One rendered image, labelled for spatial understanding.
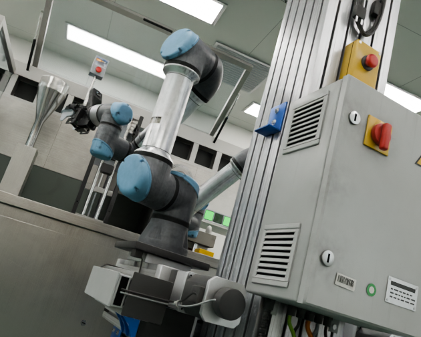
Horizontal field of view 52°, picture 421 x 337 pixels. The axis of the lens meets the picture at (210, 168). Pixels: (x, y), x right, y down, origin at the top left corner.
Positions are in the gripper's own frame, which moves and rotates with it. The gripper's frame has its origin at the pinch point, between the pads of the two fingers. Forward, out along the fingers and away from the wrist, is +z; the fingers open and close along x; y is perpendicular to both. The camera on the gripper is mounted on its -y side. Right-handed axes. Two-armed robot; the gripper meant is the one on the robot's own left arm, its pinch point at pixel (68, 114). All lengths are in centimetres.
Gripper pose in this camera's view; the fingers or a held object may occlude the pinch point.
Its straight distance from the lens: 175.3
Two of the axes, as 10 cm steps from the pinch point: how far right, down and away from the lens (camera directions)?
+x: 5.5, 5.1, 6.7
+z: -7.7, -0.2, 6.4
